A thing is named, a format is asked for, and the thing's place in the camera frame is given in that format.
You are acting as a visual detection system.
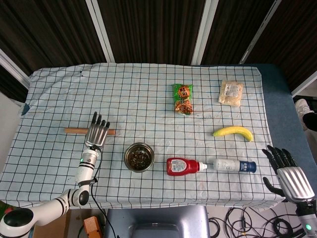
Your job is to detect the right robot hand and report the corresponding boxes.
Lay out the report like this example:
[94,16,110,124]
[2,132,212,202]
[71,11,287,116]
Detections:
[262,145,317,205]

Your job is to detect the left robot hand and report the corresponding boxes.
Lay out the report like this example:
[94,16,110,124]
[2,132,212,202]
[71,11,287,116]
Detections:
[84,111,111,150]

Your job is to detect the wooden stick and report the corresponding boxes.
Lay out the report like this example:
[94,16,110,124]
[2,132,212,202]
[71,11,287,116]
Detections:
[64,127,116,136]

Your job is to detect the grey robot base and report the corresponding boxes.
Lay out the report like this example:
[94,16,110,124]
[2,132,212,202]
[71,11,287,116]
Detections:
[103,205,211,238]

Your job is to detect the steel bowl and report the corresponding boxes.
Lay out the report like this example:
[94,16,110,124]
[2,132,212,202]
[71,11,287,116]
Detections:
[123,142,155,172]

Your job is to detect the white checkered tablecloth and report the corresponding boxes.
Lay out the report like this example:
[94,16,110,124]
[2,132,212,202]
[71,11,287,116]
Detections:
[0,62,285,211]

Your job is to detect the white bottle with blue cap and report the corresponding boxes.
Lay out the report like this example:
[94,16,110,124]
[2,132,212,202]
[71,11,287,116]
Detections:
[213,158,257,174]

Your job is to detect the white shoe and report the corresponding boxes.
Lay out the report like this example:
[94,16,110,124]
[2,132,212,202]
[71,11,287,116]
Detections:
[294,98,314,131]

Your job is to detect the yellow banana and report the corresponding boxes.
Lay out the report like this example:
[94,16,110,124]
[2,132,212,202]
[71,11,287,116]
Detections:
[213,126,254,142]

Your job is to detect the orange box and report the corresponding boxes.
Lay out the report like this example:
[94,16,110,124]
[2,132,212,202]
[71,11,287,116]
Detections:
[83,216,101,238]

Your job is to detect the red ketchup bottle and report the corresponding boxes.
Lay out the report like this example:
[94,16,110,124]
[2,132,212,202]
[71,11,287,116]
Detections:
[166,157,208,177]

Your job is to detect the green snack bag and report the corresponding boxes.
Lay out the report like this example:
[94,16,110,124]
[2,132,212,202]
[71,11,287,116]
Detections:
[172,83,194,116]

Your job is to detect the clear bag of beige grains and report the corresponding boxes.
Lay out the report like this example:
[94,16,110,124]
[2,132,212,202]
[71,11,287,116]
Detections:
[218,79,244,107]

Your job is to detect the green and red toy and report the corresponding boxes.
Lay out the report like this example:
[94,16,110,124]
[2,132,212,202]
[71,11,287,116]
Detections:
[0,200,15,216]

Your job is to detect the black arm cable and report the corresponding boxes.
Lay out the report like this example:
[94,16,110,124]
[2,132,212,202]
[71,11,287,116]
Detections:
[89,146,117,238]

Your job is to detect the black floor cables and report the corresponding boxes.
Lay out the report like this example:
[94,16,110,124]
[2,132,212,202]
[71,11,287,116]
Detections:
[208,207,308,238]

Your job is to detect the white partition post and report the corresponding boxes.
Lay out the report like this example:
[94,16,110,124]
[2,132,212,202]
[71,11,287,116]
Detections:
[291,76,317,97]
[239,0,283,64]
[191,0,219,65]
[0,48,30,90]
[85,0,114,62]

